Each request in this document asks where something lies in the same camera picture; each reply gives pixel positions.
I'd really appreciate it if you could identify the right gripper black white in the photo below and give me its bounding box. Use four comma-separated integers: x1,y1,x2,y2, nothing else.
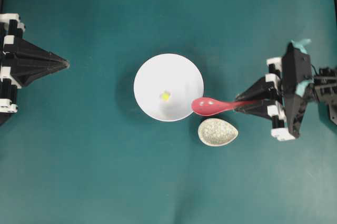
235,42,313,141

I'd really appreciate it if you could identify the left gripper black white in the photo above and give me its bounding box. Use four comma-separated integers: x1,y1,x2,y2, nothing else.
1,13,70,125

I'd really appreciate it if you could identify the pink ceramic spoon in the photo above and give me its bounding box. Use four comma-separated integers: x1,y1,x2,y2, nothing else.
191,97,259,116

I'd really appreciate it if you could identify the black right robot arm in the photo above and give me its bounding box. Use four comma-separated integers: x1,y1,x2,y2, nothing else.
235,42,336,141

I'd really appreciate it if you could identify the speckled beige spoon rest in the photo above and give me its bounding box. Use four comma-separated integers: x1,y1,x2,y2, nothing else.
197,118,239,147

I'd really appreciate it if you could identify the yellow hexagonal prism block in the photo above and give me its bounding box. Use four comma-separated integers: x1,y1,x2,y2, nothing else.
160,91,171,101

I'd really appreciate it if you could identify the white round bowl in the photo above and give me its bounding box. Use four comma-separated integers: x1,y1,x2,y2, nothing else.
133,53,204,122

